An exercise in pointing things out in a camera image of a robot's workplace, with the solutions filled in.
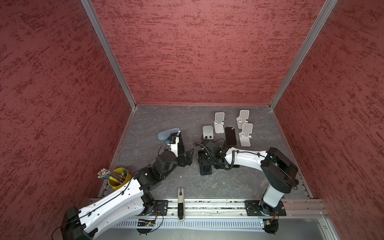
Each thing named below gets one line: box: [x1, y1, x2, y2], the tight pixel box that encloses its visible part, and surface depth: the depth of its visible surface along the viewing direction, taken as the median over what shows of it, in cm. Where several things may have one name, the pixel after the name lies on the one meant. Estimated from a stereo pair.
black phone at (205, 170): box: [199, 165, 212, 176], surface depth 87 cm
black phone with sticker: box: [225, 127, 237, 146], surface depth 105 cm
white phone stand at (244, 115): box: [236, 110, 250, 130], surface depth 106 cm
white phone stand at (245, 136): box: [239, 123, 253, 147], surface depth 99 cm
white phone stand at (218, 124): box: [213, 112, 225, 134], surface depth 106 cm
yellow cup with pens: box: [97, 167, 132, 190], surface depth 74 cm
